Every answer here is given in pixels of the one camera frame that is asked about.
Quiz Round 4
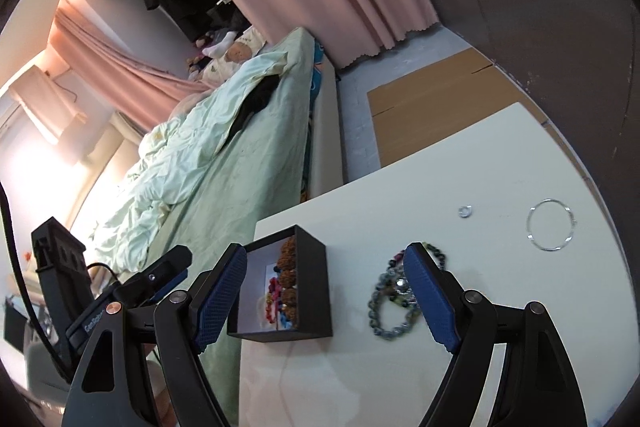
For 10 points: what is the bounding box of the white air conditioner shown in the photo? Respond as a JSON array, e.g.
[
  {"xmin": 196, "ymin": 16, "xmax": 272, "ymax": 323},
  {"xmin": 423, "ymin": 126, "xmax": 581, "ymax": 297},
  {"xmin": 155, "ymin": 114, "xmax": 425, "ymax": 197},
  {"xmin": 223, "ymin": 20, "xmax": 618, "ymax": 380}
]
[{"xmin": 7, "ymin": 66, "xmax": 90, "ymax": 145}]

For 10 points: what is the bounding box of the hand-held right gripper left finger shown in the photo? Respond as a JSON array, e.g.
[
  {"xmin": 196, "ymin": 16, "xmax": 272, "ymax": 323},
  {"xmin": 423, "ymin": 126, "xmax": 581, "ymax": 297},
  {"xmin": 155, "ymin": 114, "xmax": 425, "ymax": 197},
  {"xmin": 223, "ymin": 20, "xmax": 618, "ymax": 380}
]
[{"xmin": 62, "ymin": 243, "xmax": 248, "ymax": 427}]

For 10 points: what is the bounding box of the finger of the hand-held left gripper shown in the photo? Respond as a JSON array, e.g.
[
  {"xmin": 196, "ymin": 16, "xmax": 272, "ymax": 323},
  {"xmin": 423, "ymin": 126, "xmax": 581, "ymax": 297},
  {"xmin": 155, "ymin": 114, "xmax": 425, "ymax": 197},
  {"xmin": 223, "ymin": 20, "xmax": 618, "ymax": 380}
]
[{"xmin": 117, "ymin": 245, "xmax": 194, "ymax": 308}]

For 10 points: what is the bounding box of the bed with green sheet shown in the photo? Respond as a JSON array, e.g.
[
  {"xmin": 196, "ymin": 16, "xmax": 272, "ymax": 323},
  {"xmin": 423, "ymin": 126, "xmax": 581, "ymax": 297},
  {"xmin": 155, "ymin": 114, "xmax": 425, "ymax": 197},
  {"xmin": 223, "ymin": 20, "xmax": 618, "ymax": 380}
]
[{"xmin": 100, "ymin": 27, "xmax": 347, "ymax": 427}]

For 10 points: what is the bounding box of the black cable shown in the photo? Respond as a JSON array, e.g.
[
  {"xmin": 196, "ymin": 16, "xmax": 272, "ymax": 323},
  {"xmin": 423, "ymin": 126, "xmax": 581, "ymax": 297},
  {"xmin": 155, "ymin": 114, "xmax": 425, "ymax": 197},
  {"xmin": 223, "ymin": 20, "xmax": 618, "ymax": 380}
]
[{"xmin": 0, "ymin": 181, "xmax": 73, "ymax": 384}]

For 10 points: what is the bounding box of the draped pink curtain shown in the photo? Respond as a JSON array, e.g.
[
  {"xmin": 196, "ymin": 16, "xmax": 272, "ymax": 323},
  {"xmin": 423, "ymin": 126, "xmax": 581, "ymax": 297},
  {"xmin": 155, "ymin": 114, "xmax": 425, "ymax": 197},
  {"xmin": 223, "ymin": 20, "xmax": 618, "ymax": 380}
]
[{"xmin": 50, "ymin": 0, "xmax": 213, "ymax": 132}]

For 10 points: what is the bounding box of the thin silver bangle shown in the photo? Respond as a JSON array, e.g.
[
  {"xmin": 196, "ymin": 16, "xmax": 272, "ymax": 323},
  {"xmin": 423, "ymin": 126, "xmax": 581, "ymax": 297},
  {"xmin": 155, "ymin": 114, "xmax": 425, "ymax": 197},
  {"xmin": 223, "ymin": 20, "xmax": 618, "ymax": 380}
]
[{"xmin": 526, "ymin": 199, "xmax": 577, "ymax": 252}]

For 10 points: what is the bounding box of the grey bead bracelet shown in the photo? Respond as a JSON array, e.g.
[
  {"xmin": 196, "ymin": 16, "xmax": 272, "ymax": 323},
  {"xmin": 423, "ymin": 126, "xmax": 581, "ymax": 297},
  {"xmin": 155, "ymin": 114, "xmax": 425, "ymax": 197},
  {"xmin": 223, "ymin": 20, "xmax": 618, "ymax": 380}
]
[{"xmin": 369, "ymin": 273, "xmax": 427, "ymax": 339}]

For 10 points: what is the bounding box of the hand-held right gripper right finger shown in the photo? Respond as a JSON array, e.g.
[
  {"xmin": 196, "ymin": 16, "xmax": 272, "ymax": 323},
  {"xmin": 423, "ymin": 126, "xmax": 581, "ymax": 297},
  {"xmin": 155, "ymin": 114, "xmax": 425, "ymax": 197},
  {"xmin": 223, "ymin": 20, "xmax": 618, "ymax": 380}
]
[{"xmin": 404, "ymin": 242, "xmax": 588, "ymax": 427}]

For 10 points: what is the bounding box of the black cloth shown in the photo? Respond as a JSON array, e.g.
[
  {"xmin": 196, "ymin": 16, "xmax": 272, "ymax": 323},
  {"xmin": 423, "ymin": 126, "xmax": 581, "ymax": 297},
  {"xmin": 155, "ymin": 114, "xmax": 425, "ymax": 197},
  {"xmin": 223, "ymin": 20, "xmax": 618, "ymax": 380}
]
[{"xmin": 227, "ymin": 74, "xmax": 281, "ymax": 144}]

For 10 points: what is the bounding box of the colourful bead string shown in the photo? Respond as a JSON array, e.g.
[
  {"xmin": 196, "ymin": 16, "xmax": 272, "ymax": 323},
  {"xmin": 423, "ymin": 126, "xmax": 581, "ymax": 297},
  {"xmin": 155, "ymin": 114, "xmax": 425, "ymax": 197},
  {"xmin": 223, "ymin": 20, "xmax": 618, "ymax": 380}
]
[{"xmin": 262, "ymin": 276, "xmax": 291, "ymax": 330}]

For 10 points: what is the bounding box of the black jewelry box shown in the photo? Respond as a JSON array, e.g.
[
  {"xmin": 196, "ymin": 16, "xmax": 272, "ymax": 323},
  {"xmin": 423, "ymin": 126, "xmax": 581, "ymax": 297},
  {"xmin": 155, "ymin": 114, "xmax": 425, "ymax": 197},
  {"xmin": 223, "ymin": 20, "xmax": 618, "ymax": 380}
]
[{"xmin": 227, "ymin": 225, "xmax": 333, "ymax": 342}]

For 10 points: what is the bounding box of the pile of plush toys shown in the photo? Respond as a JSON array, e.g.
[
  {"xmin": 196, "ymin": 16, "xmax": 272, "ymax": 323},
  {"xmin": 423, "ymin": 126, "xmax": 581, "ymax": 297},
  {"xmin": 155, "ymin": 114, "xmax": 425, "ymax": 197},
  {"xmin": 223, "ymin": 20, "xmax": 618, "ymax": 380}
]
[{"xmin": 186, "ymin": 26, "xmax": 267, "ymax": 84}]

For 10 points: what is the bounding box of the multicolour bead bracelet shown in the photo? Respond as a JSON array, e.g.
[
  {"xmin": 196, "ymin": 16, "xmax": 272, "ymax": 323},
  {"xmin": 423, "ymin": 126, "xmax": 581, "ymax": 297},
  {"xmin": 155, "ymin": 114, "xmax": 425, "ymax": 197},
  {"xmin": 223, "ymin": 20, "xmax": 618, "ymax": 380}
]
[{"xmin": 386, "ymin": 243, "xmax": 447, "ymax": 308}]

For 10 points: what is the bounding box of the brown cardboard sheet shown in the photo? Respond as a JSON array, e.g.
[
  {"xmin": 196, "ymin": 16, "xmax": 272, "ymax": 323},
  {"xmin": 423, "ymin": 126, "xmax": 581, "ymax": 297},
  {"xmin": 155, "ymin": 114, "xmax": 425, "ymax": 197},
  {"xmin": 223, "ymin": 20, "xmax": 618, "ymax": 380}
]
[{"xmin": 367, "ymin": 47, "xmax": 523, "ymax": 168}]

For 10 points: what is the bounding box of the brown seed bead bracelet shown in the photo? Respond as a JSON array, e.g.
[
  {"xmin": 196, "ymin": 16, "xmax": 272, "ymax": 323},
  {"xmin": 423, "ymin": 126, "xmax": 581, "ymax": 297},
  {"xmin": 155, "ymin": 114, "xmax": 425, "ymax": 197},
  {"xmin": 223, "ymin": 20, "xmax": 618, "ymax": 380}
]
[{"xmin": 276, "ymin": 237, "xmax": 299, "ymax": 323}]

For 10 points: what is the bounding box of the light green duvet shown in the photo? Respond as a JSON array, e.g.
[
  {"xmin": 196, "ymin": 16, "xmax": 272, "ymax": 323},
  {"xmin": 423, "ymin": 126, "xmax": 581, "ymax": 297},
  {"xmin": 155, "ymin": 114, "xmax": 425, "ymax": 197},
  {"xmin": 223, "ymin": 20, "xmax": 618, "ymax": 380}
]
[{"xmin": 89, "ymin": 53, "xmax": 291, "ymax": 273}]

